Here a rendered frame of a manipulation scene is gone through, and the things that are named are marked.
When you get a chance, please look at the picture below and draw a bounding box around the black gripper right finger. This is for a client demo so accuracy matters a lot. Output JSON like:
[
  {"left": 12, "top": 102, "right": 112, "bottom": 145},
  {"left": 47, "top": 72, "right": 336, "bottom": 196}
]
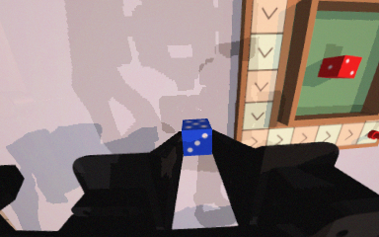
[{"left": 212, "top": 129, "right": 340, "bottom": 225}]

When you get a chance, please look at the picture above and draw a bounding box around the red pawn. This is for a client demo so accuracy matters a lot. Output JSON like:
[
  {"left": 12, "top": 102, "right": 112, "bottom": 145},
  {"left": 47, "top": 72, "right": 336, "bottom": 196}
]
[{"left": 367, "top": 130, "right": 379, "bottom": 139}]

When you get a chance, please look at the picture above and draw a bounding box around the blue die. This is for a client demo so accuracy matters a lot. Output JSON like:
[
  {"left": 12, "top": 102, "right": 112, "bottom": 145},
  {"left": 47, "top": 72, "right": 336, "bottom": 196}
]
[{"left": 182, "top": 118, "right": 212, "bottom": 156}]

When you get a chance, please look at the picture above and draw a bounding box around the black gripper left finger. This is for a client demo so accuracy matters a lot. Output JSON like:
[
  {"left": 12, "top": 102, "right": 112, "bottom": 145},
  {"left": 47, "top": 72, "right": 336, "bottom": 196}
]
[{"left": 72, "top": 131, "right": 184, "bottom": 230}]

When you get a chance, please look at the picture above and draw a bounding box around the red die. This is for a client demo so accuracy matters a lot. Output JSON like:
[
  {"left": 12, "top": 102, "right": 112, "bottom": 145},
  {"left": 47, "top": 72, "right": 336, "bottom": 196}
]
[{"left": 318, "top": 55, "right": 362, "bottom": 79}]

